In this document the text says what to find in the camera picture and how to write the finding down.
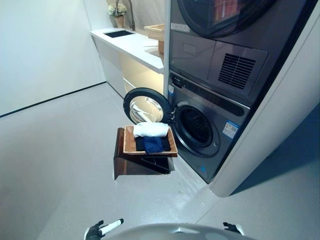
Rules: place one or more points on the potted white flowers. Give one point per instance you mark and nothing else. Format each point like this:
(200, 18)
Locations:
(118, 15)

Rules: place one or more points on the white cloth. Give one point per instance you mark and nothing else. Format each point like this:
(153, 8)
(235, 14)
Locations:
(150, 130)

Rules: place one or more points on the light wooden box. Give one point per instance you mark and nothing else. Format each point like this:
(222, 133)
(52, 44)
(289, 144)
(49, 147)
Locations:
(161, 45)

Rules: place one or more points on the bronze curved faucet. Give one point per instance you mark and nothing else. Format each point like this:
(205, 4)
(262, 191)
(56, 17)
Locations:
(132, 20)

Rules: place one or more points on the white counter cabinet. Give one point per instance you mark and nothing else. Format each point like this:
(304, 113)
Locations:
(117, 62)

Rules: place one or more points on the round washing machine door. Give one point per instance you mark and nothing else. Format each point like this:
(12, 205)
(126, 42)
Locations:
(146, 107)

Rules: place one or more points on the grey stacked dryer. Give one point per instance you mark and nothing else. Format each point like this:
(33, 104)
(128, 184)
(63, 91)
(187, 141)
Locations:
(195, 57)

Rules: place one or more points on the glossy brown stand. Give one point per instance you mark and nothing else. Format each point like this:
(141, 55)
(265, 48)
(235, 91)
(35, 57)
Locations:
(127, 165)

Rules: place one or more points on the blue cloth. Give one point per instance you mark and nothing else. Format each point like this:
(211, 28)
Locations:
(153, 145)

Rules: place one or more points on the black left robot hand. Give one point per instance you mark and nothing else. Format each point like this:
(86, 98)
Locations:
(94, 231)

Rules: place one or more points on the black cloth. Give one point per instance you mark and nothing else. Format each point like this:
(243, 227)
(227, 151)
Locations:
(139, 145)

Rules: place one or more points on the grey front-load washing machine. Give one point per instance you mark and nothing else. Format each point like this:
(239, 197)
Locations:
(225, 150)

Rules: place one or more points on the small wicker tray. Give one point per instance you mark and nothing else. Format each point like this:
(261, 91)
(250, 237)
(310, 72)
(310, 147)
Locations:
(155, 31)

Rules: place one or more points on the rectangular wicker laundry basket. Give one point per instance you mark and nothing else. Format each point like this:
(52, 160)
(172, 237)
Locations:
(128, 143)

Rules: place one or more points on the white appliance cabinet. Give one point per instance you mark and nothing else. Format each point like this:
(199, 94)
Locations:
(287, 100)

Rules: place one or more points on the silver robot torso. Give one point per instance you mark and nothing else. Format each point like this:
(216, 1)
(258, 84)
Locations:
(180, 232)

